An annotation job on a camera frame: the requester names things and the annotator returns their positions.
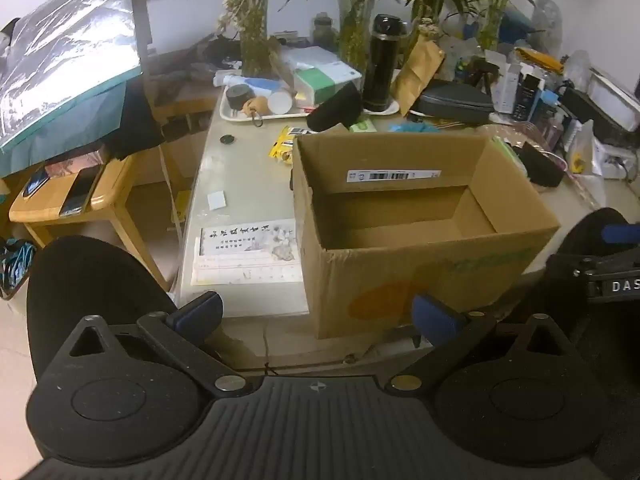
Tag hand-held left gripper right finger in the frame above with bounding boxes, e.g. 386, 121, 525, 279
385, 292, 583, 396

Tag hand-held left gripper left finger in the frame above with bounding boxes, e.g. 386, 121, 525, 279
47, 290, 253, 396

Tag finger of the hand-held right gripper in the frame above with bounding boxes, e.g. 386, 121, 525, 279
601, 222, 640, 247
545, 249, 640, 282

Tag brown cardboard box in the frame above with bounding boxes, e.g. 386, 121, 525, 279
291, 132, 561, 341

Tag yellow wipes packet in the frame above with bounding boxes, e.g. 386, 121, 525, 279
267, 126, 313, 166

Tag calligraphy paper sheet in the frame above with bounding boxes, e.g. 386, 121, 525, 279
192, 218, 303, 286

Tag clear bag yellow contents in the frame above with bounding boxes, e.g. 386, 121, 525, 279
565, 120, 608, 176

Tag black fabric pouch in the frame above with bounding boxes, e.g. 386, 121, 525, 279
520, 142, 566, 188

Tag black desktop device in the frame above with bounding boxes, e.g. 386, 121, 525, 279
562, 87, 640, 148

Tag light blue box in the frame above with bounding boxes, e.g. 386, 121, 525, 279
535, 87, 568, 121

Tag wooden chair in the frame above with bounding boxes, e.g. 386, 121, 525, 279
9, 0, 168, 291

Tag black smartphone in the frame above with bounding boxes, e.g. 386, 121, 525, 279
60, 165, 103, 217

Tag white tall box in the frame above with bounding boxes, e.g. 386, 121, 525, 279
492, 57, 523, 113

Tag teal gloves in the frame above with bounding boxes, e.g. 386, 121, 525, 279
390, 121, 441, 135

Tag yellow flat packet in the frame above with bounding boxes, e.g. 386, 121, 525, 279
515, 47, 563, 73

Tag reddish brown book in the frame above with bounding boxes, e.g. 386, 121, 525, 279
45, 145, 108, 176

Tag white plastic tray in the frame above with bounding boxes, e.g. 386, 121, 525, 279
220, 82, 401, 122

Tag black cloth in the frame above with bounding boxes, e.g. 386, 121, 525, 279
0, 80, 163, 178

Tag grey zip case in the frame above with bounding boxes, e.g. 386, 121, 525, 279
412, 79, 496, 123

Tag smartphone with blue screen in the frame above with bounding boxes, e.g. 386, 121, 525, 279
22, 167, 51, 198

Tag wooden side table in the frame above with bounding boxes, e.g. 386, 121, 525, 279
145, 50, 226, 221

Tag tan pouch with carabiner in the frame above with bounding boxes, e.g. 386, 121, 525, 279
240, 97, 271, 128

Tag black round canister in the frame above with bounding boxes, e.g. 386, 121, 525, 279
227, 85, 256, 111

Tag white spray bottle blue label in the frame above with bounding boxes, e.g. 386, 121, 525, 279
215, 71, 288, 92

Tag brown paper envelope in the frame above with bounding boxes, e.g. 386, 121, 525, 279
392, 37, 446, 117

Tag green and white tissue box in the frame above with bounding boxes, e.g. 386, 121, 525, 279
292, 59, 362, 106

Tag black thermos bottle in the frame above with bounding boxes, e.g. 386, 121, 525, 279
362, 14, 407, 112

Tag white plastic bag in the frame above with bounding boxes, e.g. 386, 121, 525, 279
280, 46, 341, 68

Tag dried flowers in glass vase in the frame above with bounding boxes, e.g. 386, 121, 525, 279
190, 0, 311, 78

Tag silver foil bag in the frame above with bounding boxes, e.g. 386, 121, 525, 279
0, 0, 143, 153

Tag glass jar dark contents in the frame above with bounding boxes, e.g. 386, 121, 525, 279
312, 12, 335, 48

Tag teal strap bundle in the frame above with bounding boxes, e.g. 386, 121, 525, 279
0, 237, 36, 301

